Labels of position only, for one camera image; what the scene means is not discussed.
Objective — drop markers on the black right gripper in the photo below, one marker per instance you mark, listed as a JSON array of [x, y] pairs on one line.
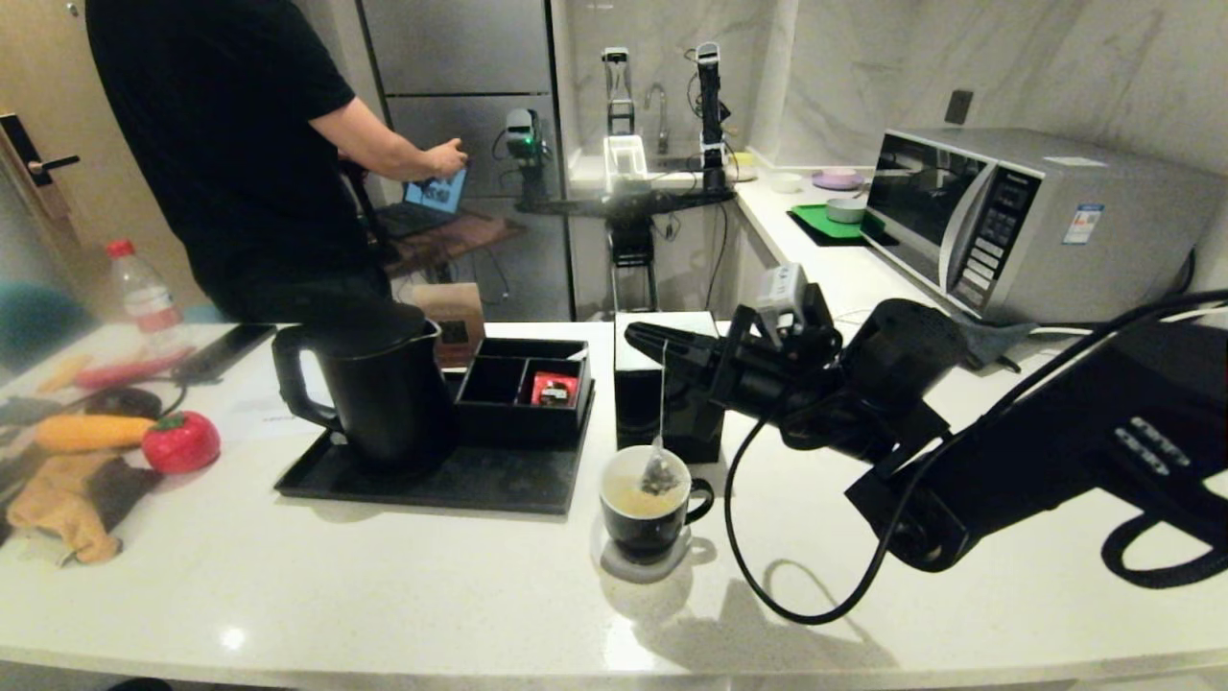
[[782, 369]]

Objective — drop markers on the black electric kettle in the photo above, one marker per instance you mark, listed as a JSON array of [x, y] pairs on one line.
[[384, 393]]

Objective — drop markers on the person's bare hand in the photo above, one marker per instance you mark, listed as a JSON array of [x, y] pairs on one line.
[[446, 158]]

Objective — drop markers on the black tissue box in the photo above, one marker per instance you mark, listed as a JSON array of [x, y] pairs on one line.
[[638, 413]]

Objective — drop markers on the red sachet packet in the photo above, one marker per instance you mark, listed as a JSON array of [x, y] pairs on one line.
[[556, 386]]

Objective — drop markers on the green cutting mat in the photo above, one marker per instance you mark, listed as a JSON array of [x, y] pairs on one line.
[[815, 238]]

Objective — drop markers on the black compartment organizer box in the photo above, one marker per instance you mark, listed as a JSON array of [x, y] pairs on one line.
[[523, 427]]

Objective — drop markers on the green cutting board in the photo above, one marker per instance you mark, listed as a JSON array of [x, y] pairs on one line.
[[814, 219]]

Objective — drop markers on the black cup white inside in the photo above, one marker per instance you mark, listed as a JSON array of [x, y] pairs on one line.
[[643, 533]]

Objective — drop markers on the yellow round dish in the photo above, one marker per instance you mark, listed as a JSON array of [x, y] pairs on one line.
[[743, 165]]

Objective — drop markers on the small white bowl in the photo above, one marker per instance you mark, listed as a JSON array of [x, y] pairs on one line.
[[785, 180]]

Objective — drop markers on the white dish rack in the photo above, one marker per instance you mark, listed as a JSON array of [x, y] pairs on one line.
[[624, 155]]

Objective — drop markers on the small grey bowl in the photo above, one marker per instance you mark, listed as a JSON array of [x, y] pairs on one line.
[[844, 208]]

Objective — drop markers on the black serving tray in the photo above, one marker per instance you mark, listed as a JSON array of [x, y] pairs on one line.
[[499, 485]]

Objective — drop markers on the purple plate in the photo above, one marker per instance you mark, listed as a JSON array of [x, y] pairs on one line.
[[837, 178]]

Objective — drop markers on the brown QR code sign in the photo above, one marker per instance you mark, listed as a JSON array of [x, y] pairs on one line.
[[456, 312]]

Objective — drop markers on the wooden desk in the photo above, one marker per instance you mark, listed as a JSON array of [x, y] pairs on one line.
[[460, 240]]

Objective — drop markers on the open laptop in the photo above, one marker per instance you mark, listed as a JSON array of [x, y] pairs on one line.
[[436, 194]]

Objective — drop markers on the upright black gripper stand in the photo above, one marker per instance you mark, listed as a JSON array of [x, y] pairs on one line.
[[615, 65]]

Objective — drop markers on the grey-blue cloth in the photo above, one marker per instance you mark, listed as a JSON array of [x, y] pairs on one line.
[[998, 341]]

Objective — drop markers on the grey refrigerator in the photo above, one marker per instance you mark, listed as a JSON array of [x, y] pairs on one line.
[[460, 58]]

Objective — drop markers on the white printed paper sheet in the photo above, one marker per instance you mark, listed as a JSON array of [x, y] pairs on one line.
[[254, 415]]

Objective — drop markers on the silver microwave oven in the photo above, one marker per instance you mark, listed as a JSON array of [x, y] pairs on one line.
[[1103, 236]]

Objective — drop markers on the black smartphone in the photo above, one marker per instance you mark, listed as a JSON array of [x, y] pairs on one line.
[[225, 350]]

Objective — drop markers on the red toy tomato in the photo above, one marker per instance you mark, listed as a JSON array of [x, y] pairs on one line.
[[180, 443]]

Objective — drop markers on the person in black t-shirt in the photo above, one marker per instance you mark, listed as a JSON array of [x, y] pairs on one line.
[[211, 144]]

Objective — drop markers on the plastic bottle red cap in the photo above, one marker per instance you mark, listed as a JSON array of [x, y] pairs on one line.
[[144, 297]]

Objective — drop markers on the pink toy vegetable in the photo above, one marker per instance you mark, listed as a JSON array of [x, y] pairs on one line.
[[129, 372]]

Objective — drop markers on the yellow toy corn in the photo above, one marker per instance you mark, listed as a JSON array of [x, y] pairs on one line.
[[91, 434]]

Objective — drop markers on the tan cloth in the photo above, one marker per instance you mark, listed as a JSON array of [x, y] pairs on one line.
[[67, 509]]

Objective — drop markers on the teal chair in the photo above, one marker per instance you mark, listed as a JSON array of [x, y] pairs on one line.
[[38, 321]]

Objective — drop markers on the beige wooden door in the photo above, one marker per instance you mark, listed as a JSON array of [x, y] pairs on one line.
[[48, 77]]

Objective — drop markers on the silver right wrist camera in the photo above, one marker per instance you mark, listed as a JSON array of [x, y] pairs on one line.
[[785, 293]]

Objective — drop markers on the black wall outlet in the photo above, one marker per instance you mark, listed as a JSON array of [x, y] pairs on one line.
[[957, 106]]

